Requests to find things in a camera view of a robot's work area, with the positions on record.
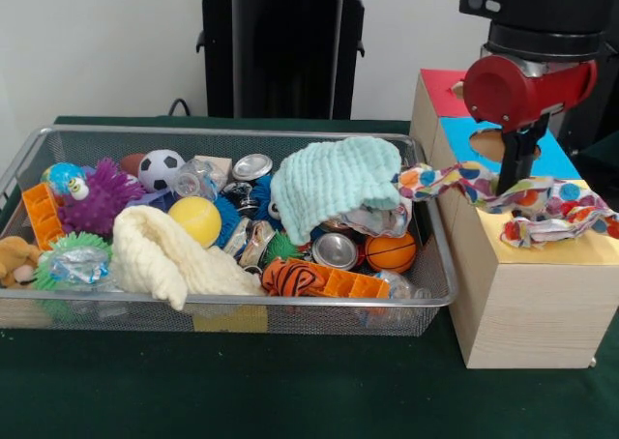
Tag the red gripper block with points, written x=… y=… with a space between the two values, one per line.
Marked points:
x=498 y=93

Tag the orange plastic grid tray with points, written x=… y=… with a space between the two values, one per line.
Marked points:
x=358 y=284

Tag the mint green knitted cloth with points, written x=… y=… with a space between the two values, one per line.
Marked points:
x=333 y=178

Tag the wooden box with three holes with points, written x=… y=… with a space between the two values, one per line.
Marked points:
x=532 y=313

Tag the shallow clear mesh bin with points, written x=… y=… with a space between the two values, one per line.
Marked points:
x=314 y=320

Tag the orange basketball toy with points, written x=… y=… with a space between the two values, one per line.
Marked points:
x=389 y=253

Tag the cream knitted cloth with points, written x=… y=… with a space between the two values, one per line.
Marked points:
x=145 y=255

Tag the orange tiger plush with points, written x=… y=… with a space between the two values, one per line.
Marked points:
x=290 y=277

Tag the black and white soccer ball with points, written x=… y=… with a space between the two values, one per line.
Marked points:
x=161 y=169

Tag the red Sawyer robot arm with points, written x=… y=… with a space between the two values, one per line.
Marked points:
x=541 y=18

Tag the dark green side table cloth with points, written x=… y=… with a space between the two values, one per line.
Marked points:
x=604 y=161

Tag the yellow ball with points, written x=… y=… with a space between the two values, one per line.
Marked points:
x=193 y=219

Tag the green spiky ball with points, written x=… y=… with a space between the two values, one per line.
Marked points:
x=60 y=245

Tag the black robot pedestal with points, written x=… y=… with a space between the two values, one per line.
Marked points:
x=290 y=62

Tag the purple spiky toy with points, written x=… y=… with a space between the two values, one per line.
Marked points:
x=101 y=202

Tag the multicolour dotted cloth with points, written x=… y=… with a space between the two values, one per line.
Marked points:
x=566 y=226
x=459 y=180

